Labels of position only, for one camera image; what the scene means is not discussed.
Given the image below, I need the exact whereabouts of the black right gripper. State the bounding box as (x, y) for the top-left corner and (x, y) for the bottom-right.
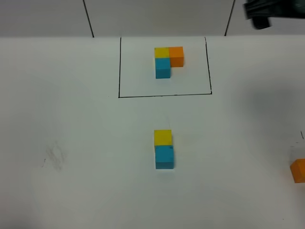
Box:
(243, 0), (305, 30)

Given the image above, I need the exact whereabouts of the orange template block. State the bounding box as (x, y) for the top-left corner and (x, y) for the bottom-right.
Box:
(169, 46), (184, 67)

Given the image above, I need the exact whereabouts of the yellow template block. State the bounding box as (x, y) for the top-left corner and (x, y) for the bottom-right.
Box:
(154, 47), (170, 58)

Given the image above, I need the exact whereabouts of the blue template block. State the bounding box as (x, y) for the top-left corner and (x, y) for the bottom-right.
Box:
(155, 58), (171, 79)

